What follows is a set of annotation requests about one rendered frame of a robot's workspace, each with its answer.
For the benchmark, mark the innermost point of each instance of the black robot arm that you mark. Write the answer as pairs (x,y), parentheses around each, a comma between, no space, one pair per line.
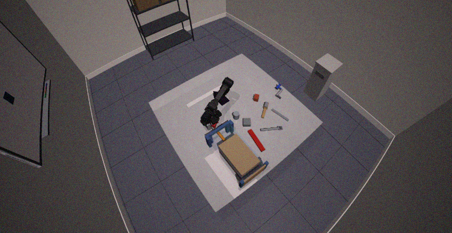
(209,110)

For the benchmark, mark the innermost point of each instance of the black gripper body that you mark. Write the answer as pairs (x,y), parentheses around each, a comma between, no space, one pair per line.
(216,113)

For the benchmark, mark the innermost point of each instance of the red flat bar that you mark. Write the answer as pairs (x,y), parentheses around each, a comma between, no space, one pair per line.
(256,140)

